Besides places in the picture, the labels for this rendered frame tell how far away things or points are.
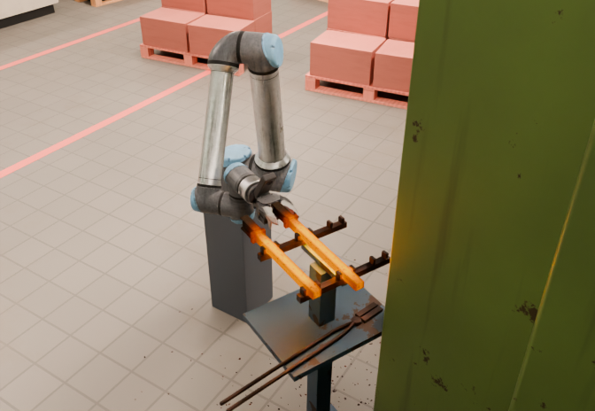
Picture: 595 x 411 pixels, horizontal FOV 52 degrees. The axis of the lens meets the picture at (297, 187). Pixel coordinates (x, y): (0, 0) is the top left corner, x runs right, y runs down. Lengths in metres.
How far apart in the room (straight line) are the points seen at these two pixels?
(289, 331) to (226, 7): 4.47
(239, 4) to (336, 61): 1.23
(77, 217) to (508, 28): 3.18
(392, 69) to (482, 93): 3.89
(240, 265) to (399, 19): 3.12
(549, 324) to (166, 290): 2.41
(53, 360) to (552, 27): 2.55
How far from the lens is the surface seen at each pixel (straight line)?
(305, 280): 1.67
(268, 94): 2.28
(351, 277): 1.68
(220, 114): 2.22
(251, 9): 5.87
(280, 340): 1.88
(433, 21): 1.21
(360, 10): 5.42
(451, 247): 1.34
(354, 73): 5.16
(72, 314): 3.24
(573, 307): 1.06
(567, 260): 1.03
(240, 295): 2.92
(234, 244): 2.73
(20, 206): 4.14
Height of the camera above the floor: 2.13
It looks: 32 degrees down
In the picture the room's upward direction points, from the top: straight up
